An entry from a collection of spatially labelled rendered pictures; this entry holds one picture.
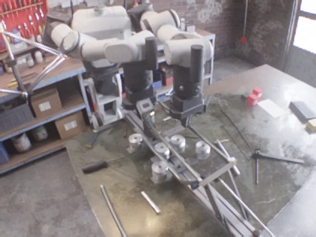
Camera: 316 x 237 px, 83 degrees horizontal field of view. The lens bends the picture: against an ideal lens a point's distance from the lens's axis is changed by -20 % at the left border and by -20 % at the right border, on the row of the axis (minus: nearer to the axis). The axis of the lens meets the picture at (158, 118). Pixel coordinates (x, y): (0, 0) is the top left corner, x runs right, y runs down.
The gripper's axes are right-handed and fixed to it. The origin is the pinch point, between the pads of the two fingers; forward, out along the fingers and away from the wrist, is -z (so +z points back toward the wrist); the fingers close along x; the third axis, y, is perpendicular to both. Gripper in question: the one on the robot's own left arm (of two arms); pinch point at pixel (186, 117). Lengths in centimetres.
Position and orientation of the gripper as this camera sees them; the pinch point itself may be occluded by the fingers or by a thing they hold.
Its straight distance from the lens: 71.7
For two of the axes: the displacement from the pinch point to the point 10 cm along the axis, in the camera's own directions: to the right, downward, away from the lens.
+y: -5.5, -5.1, 6.6
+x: 8.3, -3.6, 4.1
